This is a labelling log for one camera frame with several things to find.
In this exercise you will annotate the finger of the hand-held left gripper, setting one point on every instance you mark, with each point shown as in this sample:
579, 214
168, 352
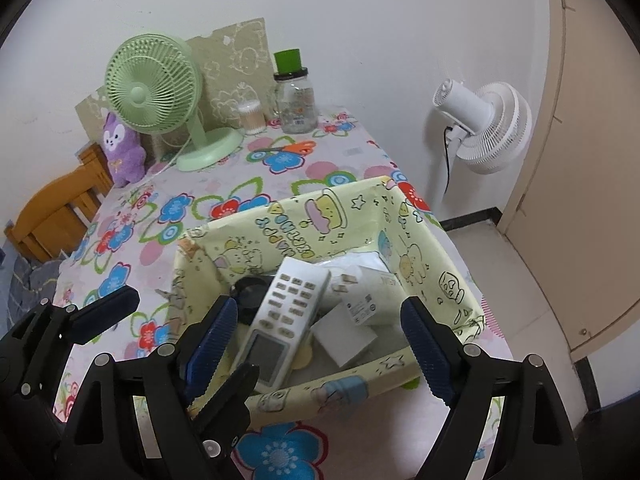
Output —
105, 310
235, 395

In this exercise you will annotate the wooden chair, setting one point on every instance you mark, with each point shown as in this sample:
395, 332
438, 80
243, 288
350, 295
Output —
45, 215

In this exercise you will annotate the grey blue patterned cloth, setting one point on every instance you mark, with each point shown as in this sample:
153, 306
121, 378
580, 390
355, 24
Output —
25, 280

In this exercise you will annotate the orange scissors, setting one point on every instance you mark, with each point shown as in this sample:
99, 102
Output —
300, 148

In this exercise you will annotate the black round object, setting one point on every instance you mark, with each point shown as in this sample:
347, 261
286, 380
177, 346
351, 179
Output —
250, 295

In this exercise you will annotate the glass jar black lid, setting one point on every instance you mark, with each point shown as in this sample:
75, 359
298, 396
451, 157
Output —
296, 107

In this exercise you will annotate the beige printed cardboard sheet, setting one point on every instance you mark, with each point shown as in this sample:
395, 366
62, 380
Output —
230, 65

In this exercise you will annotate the yellow printed storage box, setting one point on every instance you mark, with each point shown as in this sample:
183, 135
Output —
300, 220

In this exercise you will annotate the floral tablecloth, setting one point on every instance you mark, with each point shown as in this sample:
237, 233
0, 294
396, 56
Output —
350, 160

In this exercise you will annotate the beige door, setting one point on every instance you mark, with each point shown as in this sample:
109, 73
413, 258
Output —
590, 160

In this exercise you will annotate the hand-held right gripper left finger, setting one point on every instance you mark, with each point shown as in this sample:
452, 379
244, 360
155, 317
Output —
210, 345

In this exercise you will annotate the plain white cube box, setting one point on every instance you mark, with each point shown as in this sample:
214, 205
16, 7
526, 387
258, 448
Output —
345, 337

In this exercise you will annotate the white remote control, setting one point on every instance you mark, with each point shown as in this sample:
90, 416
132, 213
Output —
285, 315

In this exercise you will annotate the green desk fan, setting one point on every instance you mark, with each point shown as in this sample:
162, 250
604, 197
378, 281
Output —
145, 90

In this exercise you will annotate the purple plush toy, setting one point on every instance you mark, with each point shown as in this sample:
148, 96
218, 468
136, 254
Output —
124, 155

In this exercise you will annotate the white printed box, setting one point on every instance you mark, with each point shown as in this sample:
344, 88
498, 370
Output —
375, 300

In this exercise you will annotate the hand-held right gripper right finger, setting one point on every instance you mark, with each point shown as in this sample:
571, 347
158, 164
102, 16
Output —
425, 355

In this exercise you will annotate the cotton swab container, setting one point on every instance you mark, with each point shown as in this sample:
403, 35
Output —
251, 119

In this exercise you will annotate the green plastic cup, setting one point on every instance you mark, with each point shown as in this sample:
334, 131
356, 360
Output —
287, 61

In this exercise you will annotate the clear plastic packet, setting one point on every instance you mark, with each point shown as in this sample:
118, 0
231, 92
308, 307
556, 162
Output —
355, 262

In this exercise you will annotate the white standing fan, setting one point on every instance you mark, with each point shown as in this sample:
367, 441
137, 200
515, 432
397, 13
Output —
480, 120

